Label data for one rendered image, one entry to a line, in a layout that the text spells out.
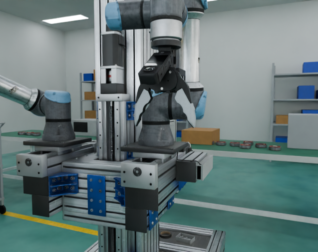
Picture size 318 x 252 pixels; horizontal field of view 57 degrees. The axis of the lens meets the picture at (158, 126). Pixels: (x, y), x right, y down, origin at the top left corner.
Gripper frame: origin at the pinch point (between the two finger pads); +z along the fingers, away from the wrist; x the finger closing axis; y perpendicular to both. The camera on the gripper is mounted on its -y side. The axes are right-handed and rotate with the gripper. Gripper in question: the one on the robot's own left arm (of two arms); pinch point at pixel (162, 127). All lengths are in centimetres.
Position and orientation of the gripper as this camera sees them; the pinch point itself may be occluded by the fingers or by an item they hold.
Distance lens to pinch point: 68.2
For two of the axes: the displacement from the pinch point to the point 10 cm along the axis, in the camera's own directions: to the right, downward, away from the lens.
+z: 0.0, 10.0, 0.8
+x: -9.4, -0.3, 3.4
